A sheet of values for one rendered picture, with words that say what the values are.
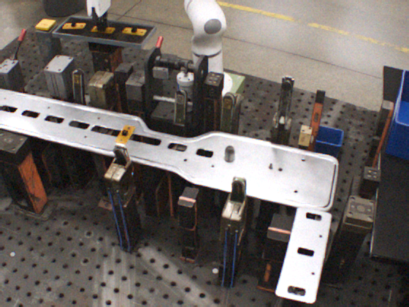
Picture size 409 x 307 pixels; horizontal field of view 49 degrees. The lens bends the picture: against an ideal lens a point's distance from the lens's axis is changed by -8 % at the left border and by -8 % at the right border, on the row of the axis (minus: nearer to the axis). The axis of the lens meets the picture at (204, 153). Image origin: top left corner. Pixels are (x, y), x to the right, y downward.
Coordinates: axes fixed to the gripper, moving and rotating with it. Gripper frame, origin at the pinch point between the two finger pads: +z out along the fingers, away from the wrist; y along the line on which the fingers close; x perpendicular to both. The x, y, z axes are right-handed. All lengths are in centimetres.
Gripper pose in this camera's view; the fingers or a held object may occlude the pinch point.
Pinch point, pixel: (101, 24)
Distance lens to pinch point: 175.3
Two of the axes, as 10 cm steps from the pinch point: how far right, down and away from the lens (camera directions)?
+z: 0.0, 7.1, 7.0
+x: 9.7, 1.8, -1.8
